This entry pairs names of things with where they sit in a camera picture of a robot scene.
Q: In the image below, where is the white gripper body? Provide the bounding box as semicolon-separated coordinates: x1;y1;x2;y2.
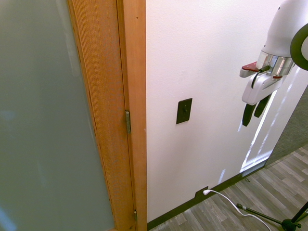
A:
242;72;285;105

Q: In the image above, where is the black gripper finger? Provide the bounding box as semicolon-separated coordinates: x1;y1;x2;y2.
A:
242;103;256;127
254;94;270;118

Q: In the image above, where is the dark baseboard strip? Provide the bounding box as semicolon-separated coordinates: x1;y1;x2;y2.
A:
147;163;268;231

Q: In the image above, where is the wooden door with frosted glass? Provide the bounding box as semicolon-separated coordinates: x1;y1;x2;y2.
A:
0;0;136;231

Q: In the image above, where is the black camera cable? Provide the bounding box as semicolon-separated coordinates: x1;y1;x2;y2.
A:
251;64;270;89

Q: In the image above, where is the red grey wrist camera mount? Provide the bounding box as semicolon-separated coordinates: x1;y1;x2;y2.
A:
239;61;263;78

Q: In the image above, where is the dark brown light switch plate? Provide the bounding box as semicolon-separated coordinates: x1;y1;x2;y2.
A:
176;98;193;125

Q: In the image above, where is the white power cable with plug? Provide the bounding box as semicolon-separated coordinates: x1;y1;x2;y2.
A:
203;189;273;231

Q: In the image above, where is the dark wall outlet plate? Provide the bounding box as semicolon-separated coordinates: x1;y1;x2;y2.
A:
194;185;209;198

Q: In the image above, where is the black camera tripod stand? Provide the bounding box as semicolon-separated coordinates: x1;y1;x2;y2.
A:
236;201;308;231

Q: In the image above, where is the wooden door frame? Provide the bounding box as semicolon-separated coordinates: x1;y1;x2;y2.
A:
116;0;148;231

